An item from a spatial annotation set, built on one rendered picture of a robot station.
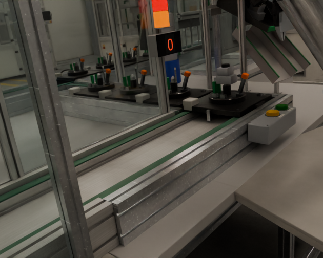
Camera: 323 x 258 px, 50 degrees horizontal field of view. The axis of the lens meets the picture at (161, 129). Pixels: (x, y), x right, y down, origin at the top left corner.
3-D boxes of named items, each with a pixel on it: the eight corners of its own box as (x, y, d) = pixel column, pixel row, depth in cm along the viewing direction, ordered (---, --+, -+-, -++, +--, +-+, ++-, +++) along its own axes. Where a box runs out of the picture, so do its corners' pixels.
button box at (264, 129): (296, 124, 116) (296, 106, 114) (268, 145, 102) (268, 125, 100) (276, 121, 121) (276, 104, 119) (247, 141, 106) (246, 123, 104)
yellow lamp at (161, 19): (172, 25, 114) (171, 9, 112) (162, 27, 111) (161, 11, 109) (161, 26, 117) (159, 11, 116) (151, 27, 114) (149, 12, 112)
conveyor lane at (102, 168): (271, 121, 133) (271, 96, 130) (105, 236, 75) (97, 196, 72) (209, 113, 151) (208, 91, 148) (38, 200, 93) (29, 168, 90)
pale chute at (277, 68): (290, 77, 144) (298, 70, 140) (272, 84, 136) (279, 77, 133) (250, 30, 152) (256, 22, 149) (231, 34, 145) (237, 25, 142)
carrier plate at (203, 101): (271, 99, 130) (271, 93, 129) (240, 117, 113) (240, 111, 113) (217, 94, 145) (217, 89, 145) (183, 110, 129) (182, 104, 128)
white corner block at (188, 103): (200, 108, 129) (199, 98, 128) (193, 111, 126) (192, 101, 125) (189, 107, 132) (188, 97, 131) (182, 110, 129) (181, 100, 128)
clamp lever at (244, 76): (243, 93, 125) (249, 73, 120) (240, 94, 123) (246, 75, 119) (235, 89, 126) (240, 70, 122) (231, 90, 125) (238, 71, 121)
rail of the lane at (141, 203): (292, 119, 132) (293, 92, 129) (124, 246, 71) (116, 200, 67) (278, 117, 136) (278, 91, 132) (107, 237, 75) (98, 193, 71)
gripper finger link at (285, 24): (293, 41, 105) (293, 9, 102) (274, 42, 109) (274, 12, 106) (297, 40, 107) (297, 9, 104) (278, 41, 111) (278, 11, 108)
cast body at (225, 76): (237, 82, 126) (236, 63, 124) (230, 84, 123) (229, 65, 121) (217, 81, 132) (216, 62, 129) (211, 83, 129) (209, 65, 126)
